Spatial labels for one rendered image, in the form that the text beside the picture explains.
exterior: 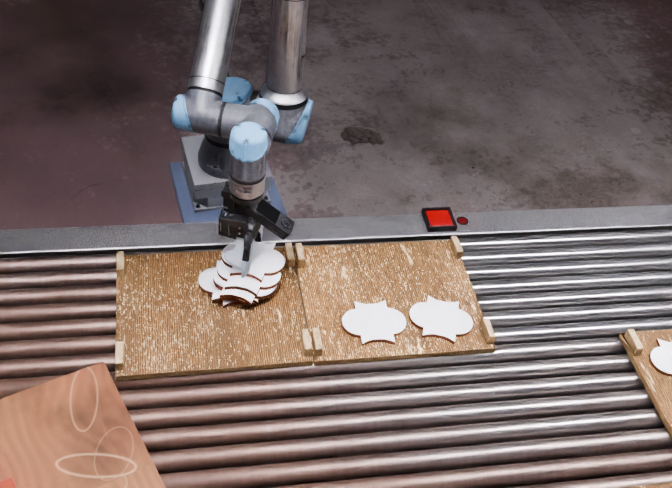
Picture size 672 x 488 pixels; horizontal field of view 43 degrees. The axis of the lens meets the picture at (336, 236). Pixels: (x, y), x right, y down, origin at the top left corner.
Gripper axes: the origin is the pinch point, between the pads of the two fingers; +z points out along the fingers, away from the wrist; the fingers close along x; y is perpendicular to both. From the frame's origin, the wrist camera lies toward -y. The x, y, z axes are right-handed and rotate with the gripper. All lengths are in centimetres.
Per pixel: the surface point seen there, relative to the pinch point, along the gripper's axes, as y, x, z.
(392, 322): -33.9, 5.5, 4.8
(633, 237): -91, -45, 8
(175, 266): 17.9, 2.0, 5.9
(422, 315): -40.2, 1.5, 4.8
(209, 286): 7.9, 7.7, 3.8
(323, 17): 37, -292, 99
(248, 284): -1.0, 7.5, 0.6
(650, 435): -91, 18, 8
